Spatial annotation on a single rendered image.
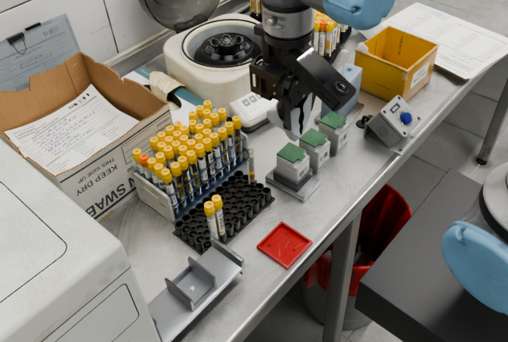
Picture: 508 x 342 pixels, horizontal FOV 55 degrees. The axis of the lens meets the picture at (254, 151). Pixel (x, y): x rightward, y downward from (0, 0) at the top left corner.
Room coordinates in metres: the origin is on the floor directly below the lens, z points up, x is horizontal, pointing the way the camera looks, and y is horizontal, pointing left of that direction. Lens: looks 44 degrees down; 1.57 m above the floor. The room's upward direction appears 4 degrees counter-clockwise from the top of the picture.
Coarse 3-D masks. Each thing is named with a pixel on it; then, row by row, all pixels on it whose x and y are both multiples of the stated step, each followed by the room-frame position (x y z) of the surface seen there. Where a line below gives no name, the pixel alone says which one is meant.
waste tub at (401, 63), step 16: (384, 32) 1.00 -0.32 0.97; (400, 32) 0.99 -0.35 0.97; (384, 48) 1.01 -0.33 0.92; (400, 48) 0.98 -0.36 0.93; (416, 48) 0.96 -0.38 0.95; (432, 48) 0.91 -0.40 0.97; (368, 64) 0.90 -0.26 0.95; (384, 64) 0.87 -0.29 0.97; (400, 64) 0.98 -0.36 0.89; (416, 64) 0.85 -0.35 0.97; (432, 64) 0.92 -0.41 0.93; (368, 80) 0.89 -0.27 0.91; (384, 80) 0.87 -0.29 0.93; (400, 80) 0.84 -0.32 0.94; (416, 80) 0.87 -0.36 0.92; (384, 96) 0.86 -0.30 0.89
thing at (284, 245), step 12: (276, 228) 0.52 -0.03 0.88; (288, 228) 0.52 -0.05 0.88; (264, 240) 0.50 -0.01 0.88; (276, 240) 0.50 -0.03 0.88; (288, 240) 0.50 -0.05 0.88; (300, 240) 0.50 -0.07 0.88; (264, 252) 0.48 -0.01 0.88; (276, 252) 0.48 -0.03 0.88; (288, 252) 0.47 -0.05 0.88; (300, 252) 0.47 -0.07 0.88; (288, 264) 0.45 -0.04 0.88
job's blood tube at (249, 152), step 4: (248, 152) 0.62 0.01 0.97; (252, 152) 0.61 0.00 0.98; (248, 156) 0.61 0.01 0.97; (252, 156) 0.61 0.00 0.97; (248, 160) 0.61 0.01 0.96; (252, 160) 0.61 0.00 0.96; (248, 164) 0.61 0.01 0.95; (252, 164) 0.61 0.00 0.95; (248, 168) 0.61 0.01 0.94; (252, 168) 0.61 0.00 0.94; (248, 172) 0.61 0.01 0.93; (252, 172) 0.61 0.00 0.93; (248, 176) 0.62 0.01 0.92; (252, 176) 0.61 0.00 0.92; (252, 180) 0.61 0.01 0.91; (252, 184) 0.61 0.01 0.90
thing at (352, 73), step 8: (344, 72) 0.84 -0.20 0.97; (352, 72) 0.84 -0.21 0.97; (360, 72) 0.84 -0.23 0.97; (352, 80) 0.82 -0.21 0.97; (360, 80) 0.85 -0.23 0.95; (352, 104) 0.83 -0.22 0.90; (360, 104) 0.84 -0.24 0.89; (320, 112) 0.82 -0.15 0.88; (328, 112) 0.79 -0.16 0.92; (336, 112) 0.77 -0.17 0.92; (344, 112) 0.80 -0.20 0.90; (352, 112) 0.82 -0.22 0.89; (352, 120) 0.80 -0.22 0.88
